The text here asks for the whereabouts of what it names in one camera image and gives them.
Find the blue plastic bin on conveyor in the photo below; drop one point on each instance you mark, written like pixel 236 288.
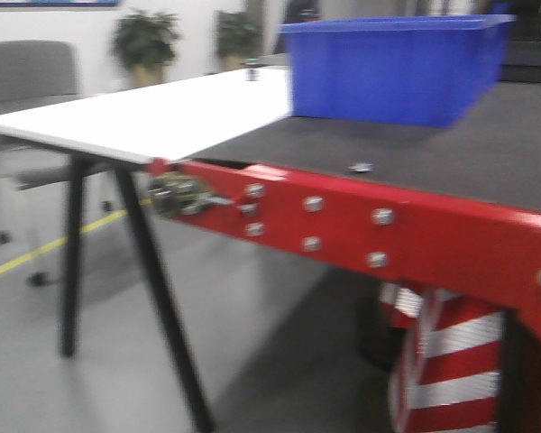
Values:
pixel 422 70

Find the black conveyor belt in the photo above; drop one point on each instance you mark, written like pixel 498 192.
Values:
pixel 493 153

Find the white table with black legs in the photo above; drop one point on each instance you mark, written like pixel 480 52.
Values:
pixel 126 130

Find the potted plant right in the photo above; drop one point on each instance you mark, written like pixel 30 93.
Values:
pixel 237 38

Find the potted plant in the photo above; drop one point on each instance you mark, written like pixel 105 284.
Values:
pixel 144 44
pixel 237 38

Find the potted plant left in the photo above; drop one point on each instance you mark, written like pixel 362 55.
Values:
pixel 144 44

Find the grey office chair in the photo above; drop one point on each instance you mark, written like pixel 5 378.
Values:
pixel 35 74

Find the metal belt tensioner bracket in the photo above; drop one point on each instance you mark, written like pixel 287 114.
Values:
pixel 174 194

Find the red conveyor frame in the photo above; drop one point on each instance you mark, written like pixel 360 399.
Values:
pixel 419 240

